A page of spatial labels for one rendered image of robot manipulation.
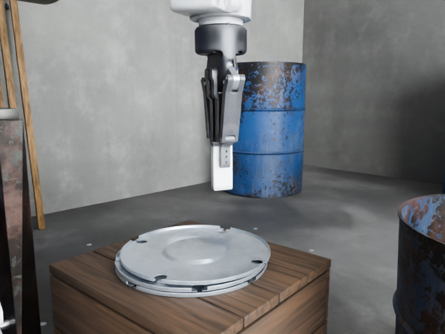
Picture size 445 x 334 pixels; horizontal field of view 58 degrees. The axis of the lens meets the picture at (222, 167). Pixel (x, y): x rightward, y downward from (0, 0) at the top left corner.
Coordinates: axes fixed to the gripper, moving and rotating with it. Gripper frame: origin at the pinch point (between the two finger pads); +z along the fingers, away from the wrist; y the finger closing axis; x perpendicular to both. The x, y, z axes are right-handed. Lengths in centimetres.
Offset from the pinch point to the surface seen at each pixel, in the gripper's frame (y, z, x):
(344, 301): 46, 57, -59
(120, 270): 12.8, 20.1, 14.9
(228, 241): 18.2, 19.5, -7.6
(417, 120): 194, 11, -229
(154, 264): 11.8, 19.3, 8.9
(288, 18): 284, -76, -162
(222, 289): 1.8, 21.0, -0.6
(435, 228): 0.4, 15.3, -44.1
